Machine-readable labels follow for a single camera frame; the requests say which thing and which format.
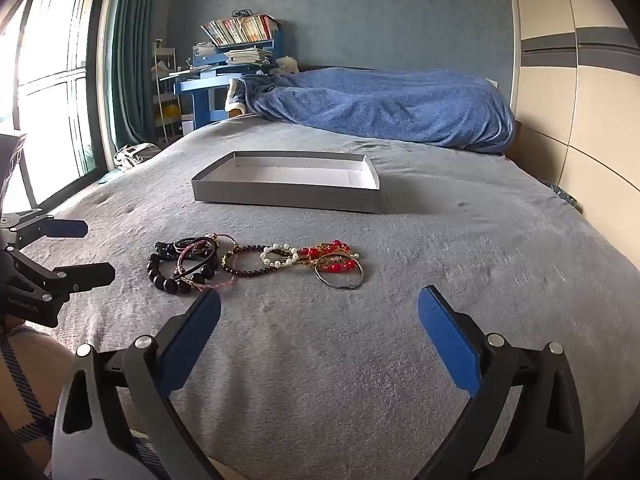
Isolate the blue folded blanket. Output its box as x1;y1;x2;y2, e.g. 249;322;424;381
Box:
226;67;515;154

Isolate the green curtain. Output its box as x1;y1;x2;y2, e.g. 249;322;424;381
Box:
110;0;155;148

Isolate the white plush toy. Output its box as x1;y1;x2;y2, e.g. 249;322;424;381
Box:
273;56;299;75

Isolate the red bead gold jewelry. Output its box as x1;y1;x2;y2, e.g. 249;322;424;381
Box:
297;240;360;274

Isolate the white wire shelf rack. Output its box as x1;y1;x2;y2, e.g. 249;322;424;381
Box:
151;39;182;146

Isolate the small dark bead bracelet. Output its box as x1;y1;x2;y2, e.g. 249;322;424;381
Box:
220;242;274;278

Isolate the white pearl bracelet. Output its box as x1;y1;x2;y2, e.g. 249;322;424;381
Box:
259;242;301;269

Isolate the large black bead bracelet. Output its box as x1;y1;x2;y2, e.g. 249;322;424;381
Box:
145;249;220;296

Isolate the stack of papers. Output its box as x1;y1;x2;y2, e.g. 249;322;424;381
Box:
224;47;273;65

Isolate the grey shallow cardboard box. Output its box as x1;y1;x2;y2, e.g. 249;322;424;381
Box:
191;151;382;214

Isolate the row of books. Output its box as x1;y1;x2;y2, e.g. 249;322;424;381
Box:
201;13;280;48

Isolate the grey bed cover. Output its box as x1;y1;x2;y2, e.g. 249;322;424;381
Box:
27;117;639;479

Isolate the window with black frame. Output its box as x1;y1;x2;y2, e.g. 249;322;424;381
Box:
1;0;107;212

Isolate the thin silver bangle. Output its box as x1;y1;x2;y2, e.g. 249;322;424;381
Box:
312;255;364;290

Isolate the blue desk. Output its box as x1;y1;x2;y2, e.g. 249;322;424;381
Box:
174;30;283;129

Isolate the pink cord bracelet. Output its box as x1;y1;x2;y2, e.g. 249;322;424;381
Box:
176;232;241;292

